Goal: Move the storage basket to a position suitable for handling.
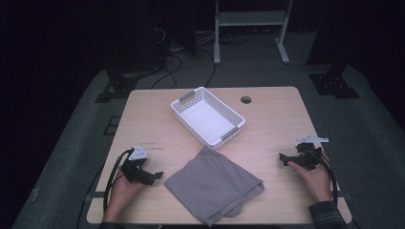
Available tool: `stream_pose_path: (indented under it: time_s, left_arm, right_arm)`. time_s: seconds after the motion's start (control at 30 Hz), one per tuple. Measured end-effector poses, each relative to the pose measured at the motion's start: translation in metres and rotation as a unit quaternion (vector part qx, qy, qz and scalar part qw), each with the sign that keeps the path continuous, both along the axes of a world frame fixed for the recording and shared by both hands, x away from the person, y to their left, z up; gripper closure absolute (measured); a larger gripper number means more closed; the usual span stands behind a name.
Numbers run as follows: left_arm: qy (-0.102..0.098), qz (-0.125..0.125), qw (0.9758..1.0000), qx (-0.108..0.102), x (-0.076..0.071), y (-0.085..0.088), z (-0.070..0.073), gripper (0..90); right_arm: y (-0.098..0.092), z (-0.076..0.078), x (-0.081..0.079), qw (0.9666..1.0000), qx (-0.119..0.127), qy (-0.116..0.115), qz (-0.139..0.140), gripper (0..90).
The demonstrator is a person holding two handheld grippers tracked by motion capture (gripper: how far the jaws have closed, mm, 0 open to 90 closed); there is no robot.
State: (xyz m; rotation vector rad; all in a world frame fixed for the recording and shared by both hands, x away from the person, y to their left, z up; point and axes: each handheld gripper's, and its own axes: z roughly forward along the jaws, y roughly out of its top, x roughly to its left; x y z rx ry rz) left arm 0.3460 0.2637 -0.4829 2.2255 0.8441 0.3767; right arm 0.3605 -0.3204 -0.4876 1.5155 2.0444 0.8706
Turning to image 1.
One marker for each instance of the dark stand base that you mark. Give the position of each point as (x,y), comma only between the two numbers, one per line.
(332,84)
(116,87)

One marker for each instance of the white metal stand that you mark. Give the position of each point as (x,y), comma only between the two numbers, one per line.
(251,18)

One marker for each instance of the person's right hand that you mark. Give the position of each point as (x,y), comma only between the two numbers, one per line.
(313,181)

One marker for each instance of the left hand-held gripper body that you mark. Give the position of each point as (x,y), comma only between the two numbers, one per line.
(137,168)

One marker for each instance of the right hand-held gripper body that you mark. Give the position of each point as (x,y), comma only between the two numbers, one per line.
(309,156)

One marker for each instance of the white perforated plastic basket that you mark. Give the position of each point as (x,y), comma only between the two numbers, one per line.
(207,122)

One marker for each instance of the person's left hand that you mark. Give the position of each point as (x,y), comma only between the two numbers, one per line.
(122,197)

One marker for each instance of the grey cloth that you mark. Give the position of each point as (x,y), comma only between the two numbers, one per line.
(210,186)

